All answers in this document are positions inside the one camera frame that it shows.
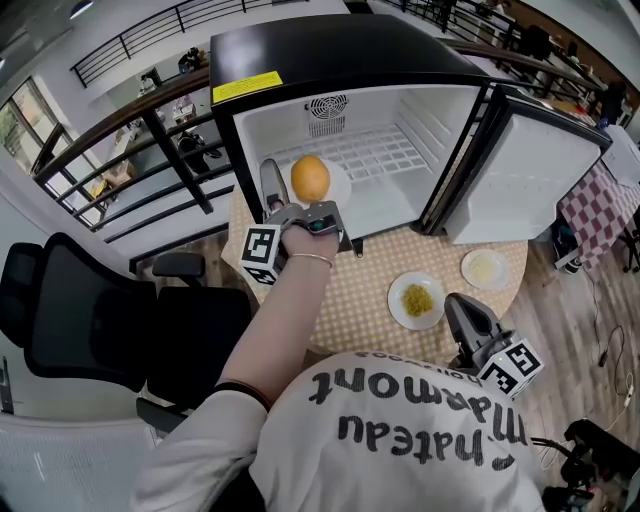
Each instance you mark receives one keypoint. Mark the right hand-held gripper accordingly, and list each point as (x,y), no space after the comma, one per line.
(510,367)

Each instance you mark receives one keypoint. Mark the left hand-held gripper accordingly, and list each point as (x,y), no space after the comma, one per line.
(260,250)

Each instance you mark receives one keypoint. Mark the orange fruit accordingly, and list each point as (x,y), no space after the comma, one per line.
(310,177)

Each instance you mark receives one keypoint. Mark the white round plate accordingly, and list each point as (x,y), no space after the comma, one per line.
(342,187)

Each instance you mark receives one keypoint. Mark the mini fridge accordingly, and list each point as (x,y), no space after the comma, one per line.
(350,50)

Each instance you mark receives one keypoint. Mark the person's left forearm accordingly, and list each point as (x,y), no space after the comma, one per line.
(280,320)

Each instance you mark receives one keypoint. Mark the person's left hand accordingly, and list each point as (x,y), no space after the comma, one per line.
(310,242)

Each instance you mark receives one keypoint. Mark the white plate with yellow food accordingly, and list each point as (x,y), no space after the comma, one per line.
(416,300)

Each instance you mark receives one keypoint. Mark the black metal railing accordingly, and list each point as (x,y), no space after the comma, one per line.
(150,130)

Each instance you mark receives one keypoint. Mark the person's white printed shirt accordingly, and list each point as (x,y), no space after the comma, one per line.
(400,440)

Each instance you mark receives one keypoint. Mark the red checked tablecloth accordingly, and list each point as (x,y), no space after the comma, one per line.
(595,210)

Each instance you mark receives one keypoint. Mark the black office chair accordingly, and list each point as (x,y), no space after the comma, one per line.
(90,310)

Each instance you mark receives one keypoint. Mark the round pendant lamp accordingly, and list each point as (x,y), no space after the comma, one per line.
(80,7)

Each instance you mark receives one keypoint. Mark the white mesh chair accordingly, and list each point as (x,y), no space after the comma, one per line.
(65,465)

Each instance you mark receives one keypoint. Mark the window with dark frame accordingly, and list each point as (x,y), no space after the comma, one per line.
(25,130)

